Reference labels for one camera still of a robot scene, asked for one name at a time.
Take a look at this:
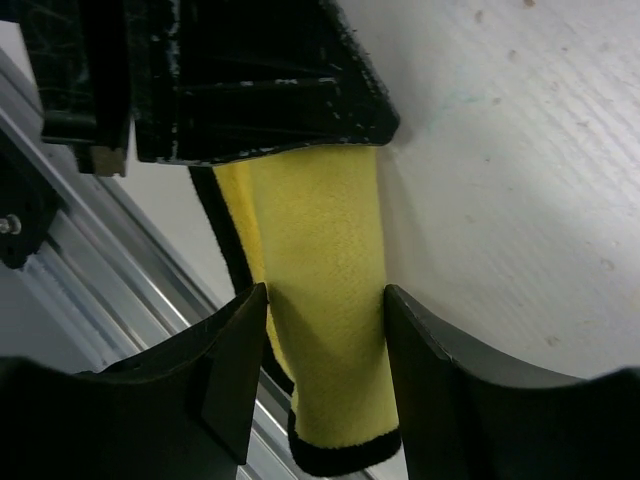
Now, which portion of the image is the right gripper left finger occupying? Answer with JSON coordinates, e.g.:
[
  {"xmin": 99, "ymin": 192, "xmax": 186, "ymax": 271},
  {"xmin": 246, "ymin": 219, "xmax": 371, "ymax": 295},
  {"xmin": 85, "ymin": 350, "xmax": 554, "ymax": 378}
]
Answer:
[{"xmin": 1, "ymin": 284, "xmax": 267, "ymax": 479}]

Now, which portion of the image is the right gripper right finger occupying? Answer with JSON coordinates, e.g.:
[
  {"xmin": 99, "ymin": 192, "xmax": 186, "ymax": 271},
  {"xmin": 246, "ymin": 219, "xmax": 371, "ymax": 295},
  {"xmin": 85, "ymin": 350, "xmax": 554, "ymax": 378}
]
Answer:
[{"xmin": 384, "ymin": 285, "xmax": 639, "ymax": 479}]

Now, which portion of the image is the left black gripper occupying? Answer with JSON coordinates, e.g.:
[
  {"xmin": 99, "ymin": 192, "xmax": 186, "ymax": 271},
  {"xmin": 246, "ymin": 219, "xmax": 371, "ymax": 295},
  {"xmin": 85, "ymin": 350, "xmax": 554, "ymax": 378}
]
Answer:
[{"xmin": 1, "ymin": 0, "xmax": 131, "ymax": 177}]

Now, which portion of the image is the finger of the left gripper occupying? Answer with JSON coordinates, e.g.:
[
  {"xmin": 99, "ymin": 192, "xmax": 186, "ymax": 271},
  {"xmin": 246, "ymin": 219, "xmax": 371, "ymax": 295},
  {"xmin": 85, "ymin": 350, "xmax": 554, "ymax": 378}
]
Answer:
[{"xmin": 130, "ymin": 0, "xmax": 400, "ymax": 165}]

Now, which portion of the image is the yellow towel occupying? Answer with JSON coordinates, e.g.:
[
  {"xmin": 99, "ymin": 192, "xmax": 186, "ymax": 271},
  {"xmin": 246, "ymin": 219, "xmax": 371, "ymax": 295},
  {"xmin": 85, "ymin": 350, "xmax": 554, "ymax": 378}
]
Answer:
[{"xmin": 189, "ymin": 146, "xmax": 401, "ymax": 477}]

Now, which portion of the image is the aluminium mounting rail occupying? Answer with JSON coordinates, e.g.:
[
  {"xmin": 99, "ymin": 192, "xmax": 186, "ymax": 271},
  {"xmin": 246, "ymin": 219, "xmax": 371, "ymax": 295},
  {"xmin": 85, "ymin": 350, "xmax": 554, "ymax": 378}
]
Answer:
[{"xmin": 1, "ymin": 57, "xmax": 302, "ymax": 479}]

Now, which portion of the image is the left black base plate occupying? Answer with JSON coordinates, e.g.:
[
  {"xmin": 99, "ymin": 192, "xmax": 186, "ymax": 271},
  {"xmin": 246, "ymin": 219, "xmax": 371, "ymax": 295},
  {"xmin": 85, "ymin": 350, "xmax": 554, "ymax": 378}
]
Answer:
[{"xmin": 1, "ymin": 152, "xmax": 60, "ymax": 270}]

